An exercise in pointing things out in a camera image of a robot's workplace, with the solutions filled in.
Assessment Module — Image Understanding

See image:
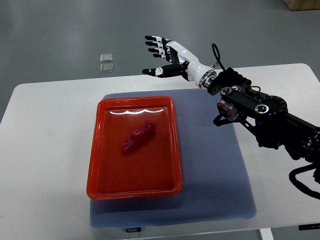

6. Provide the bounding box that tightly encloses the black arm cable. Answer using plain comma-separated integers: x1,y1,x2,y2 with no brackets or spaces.
288,163,320,201

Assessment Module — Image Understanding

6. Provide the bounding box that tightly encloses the red plastic tray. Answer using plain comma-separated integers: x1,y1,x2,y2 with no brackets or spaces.
86,95,183,200

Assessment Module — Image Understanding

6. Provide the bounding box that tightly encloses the lower floor metal plate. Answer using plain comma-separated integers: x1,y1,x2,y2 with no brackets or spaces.
100,63,114,73

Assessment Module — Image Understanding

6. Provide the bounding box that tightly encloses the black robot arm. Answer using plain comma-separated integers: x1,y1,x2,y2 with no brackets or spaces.
142,35,320,165

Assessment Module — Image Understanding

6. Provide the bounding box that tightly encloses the white table leg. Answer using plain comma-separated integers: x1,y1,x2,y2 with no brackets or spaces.
259,228,274,240

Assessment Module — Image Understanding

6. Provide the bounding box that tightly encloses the black table control panel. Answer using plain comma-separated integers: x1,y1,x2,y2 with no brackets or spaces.
298,223,320,231

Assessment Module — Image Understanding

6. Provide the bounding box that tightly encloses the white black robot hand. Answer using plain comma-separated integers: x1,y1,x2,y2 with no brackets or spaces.
142,35,217,89

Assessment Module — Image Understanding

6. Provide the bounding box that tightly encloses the cardboard box corner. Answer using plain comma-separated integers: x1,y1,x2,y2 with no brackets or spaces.
283,0,320,11

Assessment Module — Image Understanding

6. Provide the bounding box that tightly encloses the blue-grey mesh mat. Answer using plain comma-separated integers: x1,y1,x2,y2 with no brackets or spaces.
90,89,257,228

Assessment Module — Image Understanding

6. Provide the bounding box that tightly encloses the upper floor metal plate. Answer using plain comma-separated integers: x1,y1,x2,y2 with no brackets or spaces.
99,53,113,63

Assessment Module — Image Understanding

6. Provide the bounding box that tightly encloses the floor metal plate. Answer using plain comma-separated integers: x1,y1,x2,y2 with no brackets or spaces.
100,63,114,73
99,53,113,63

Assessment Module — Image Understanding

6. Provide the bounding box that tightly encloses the red pepper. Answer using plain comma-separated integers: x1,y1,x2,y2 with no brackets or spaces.
121,121,156,153

